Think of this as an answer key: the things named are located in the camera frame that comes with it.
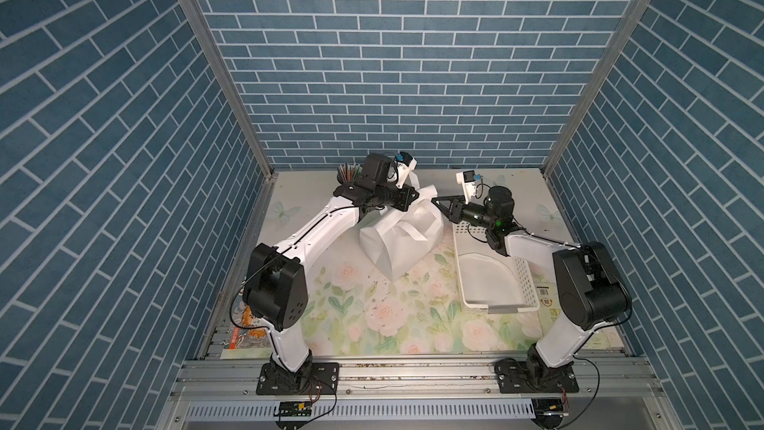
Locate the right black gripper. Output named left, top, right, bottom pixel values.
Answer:
left=433, top=198, right=495, bottom=233

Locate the white insulated delivery bag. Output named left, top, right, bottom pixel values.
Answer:
left=359, top=173, right=445, bottom=282

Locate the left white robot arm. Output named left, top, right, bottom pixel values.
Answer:
left=241, top=151, right=420, bottom=396

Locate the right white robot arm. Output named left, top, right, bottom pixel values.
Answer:
left=432, top=186, right=632, bottom=394

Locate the white plastic basket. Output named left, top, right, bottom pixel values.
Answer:
left=453, top=223, right=540, bottom=314

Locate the right circuit board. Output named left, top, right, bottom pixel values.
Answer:
left=531, top=398, right=568, bottom=430

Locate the left green circuit board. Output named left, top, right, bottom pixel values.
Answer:
left=275, top=401, right=314, bottom=420

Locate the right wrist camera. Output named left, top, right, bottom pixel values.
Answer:
left=456, top=170, right=483, bottom=202

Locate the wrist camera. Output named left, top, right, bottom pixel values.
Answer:
left=456, top=170, right=483, bottom=202
left=394, top=151, right=421, bottom=189

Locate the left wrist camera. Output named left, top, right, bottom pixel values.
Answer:
left=394, top=151, right=421, bottom=189

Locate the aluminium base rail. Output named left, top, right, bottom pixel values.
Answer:
left=158, top=352, right=680, bottom=429

